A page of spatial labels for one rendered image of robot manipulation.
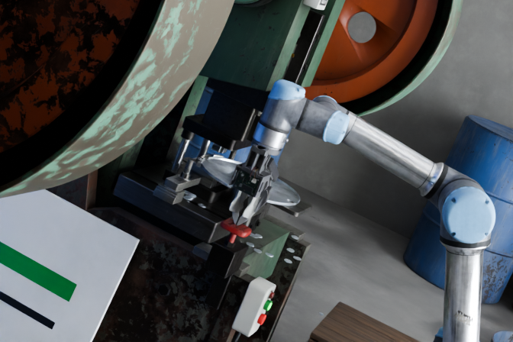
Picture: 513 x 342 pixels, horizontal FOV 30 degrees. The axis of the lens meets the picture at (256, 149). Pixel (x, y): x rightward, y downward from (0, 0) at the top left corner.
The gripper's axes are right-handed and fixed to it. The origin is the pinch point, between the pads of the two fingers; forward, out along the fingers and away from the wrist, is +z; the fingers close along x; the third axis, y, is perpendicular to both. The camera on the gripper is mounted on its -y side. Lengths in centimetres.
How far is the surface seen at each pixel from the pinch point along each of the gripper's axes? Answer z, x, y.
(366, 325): 43, 28, -93
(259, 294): 16.5, 10.4, -5.3
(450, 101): -9, -8, -363
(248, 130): -14.8, -14.5, -27.1
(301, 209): -0.4, 6.3, -30.8
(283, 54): -38.4, -9.9, -16.5
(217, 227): 8.2, -8.1, -11.9
